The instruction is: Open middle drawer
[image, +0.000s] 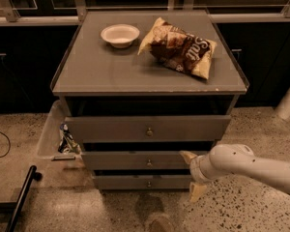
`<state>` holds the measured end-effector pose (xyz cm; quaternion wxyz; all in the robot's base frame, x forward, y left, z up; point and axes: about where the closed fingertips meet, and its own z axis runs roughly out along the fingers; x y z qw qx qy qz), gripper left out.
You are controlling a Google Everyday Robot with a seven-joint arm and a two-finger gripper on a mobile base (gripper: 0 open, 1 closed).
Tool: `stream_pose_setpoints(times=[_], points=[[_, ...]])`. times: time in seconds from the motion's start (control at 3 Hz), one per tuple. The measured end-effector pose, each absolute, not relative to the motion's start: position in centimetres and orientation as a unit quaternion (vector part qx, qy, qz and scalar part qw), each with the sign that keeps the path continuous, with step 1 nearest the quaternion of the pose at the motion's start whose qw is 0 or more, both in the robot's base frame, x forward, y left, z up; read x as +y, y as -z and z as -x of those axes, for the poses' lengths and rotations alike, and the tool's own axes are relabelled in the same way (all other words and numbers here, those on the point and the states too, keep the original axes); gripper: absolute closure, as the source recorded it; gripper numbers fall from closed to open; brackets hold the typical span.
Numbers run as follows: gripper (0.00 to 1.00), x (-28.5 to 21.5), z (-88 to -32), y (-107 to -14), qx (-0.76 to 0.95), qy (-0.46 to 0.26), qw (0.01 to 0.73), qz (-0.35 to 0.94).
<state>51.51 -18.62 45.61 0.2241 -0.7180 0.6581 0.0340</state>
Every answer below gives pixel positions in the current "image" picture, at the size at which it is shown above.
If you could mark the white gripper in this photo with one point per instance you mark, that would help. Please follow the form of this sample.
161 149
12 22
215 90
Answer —
196 170

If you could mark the grey drawer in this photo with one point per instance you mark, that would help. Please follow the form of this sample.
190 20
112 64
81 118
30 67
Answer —
148 128
125 182
131 160

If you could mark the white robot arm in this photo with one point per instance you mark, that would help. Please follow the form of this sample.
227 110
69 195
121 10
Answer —
236 159

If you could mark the grey bottom drawer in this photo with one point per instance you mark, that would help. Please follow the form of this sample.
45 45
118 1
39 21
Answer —
125 182

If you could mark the grey top drawer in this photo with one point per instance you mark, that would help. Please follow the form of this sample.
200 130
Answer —
148 128

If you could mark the grey drawer cabinet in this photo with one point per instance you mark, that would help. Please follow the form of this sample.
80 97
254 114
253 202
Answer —
97 80

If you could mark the yellow brown chip bag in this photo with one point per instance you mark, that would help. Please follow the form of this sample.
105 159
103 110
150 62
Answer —
179 50

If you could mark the snack packets in bin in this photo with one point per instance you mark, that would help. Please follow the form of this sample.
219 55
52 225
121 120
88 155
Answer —
67 143

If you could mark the clear plastic side bin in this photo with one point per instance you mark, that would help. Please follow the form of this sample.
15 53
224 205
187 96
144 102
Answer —
49 142

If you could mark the white paper bowl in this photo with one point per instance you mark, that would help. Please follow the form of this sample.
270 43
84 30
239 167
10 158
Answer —
120 35

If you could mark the black metal bar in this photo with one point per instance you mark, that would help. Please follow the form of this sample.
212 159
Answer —
13 208

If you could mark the metal railing frame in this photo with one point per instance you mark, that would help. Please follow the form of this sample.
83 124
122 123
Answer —
70 12

